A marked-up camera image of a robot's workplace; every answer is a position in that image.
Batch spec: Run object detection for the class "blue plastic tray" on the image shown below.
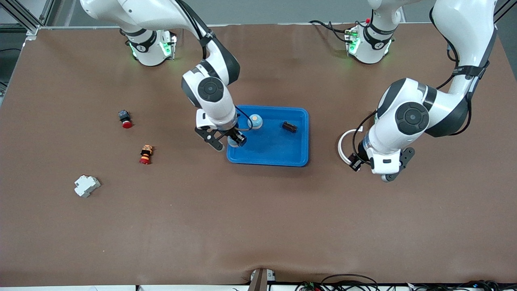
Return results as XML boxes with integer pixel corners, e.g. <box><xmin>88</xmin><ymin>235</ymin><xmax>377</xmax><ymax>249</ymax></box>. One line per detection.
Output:
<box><xmin>226</xmin><ymin>105</ymin><xmax>310</xmax><ymax>167</ymax></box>

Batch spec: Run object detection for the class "grey metal table bracket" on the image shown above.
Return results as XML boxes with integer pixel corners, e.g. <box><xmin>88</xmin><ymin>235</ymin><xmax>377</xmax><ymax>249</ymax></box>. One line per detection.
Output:
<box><xmin>247</xmin><ymin>268</ymin><xmax>277</xmax><ymax>291</ymax></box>

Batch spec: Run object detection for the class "white curved plastic half ring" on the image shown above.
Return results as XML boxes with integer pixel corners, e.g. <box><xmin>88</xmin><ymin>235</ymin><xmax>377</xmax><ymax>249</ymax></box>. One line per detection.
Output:
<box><xmin>337</xmin><ymin>129</ymin><xmax>364</xmax><ymax>166</ymax></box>

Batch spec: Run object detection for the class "aluminium frame profile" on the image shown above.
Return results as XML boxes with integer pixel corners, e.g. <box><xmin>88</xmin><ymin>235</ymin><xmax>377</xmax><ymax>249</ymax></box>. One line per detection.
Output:
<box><xmin>495</xmin><ymin>0</ymin><xmax>517</xmax><ymax>25</ymax></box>
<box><xmin>0</xmin><ymin>0</ymin><xmax>55</xmax><ymax>41</ymax></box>

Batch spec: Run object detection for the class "black cable bundle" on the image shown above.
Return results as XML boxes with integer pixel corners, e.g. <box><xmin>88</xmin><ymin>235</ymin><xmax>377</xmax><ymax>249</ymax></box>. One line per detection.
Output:
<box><xmin>295</xmin><ymin>274</ymin><xmax>517</xmax><ymax>291</ymax></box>

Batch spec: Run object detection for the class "black left base cable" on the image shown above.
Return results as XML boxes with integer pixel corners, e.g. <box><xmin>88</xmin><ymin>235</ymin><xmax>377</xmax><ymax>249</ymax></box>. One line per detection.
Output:
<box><xmin>309</xmin><ymin>19</ymin><xmax>356</xmax><ymax>43</ymax></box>

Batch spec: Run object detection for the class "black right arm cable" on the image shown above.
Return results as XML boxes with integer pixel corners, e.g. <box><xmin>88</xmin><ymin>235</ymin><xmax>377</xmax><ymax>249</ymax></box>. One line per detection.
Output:
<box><xmin>235</xmin><ymin>106</ymin><xmax>254</xmax><ymax>133</ymax></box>

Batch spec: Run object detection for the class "brown table mat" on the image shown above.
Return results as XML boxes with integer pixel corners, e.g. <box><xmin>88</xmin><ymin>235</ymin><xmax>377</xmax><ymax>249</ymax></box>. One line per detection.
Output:
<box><xmin>0</xmin><ymin>22</ymin><xmax>517</xmax><ymax>287</ymax></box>

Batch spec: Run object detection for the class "white circuit breaker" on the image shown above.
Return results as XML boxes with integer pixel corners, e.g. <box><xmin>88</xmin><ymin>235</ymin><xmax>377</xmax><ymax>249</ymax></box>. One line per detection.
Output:
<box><xmin>74</xmin><ymin>175</ymin><xmax>101</xmax><ymax>198</ymax></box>

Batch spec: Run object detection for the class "white table edge rail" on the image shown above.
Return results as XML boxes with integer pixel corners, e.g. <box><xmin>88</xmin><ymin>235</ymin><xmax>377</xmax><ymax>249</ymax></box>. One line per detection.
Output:
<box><xmin>0</xmin><ymin>285</ymin><xmax>243</xmax><ymax>291</ymax></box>

